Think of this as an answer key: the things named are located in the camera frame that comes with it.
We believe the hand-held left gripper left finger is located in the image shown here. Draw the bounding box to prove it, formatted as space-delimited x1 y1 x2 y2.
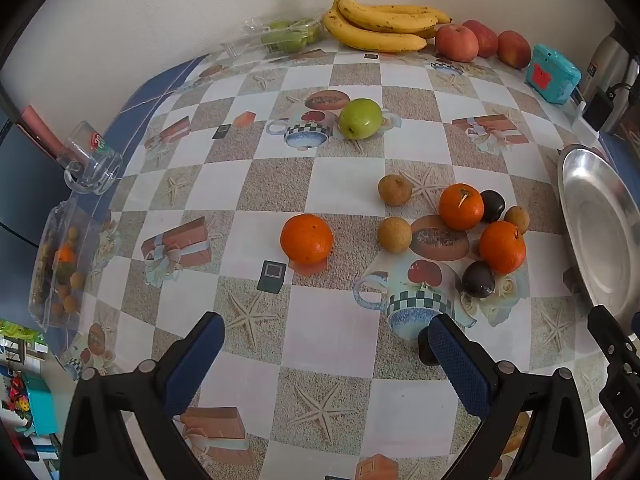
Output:
60 311 226 480

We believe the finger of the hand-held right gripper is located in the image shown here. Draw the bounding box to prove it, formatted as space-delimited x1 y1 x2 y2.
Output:
587 304 638 378

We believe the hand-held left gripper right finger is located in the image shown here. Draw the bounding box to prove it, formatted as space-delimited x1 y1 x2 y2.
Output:
427 312 608 480

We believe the dark purple plum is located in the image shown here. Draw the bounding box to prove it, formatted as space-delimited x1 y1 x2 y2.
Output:
416 332 442 366
461 260 496 299
480 189 506 224

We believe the steel basin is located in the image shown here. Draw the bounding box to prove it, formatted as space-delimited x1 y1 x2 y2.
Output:
556 144 640 333

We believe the orange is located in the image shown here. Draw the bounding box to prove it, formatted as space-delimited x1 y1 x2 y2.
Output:
478 220 527 275
280 213 334 265
438 183 485 231

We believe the small brown fruit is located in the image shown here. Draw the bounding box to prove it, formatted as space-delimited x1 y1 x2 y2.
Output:
503 206 531 235
377 217 413 253
377 174 413 207

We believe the green apple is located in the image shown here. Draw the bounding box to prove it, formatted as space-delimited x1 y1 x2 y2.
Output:
339 98 383 140

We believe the checkered printed tablecloth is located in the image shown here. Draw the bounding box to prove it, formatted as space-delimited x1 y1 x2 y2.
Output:
45 47 640 480

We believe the teal storage bin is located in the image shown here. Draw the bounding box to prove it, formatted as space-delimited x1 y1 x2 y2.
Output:
22 377 62 436

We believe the clear container of mixed fruit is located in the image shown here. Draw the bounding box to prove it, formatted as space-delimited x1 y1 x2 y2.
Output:
28 199 108 332

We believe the glass mug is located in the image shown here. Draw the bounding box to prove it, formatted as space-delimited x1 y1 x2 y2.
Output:
56 121 124 196

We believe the black charger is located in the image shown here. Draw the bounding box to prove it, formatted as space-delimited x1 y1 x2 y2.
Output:
582 87 617 132

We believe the teal plastic box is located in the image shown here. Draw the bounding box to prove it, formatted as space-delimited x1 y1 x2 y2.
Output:
523 44 582 106

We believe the pink bar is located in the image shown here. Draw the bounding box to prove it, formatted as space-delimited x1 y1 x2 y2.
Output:
22 105 64 159

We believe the steel thermos jug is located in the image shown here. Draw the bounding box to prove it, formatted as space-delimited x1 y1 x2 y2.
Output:
590 22 640 136

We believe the red apple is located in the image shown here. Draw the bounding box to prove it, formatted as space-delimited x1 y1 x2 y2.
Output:
462 20 499 59
496 30 532 70
435 24 480 64

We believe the yellow banana bunch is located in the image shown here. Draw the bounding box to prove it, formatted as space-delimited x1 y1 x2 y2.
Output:
322 0 453 53

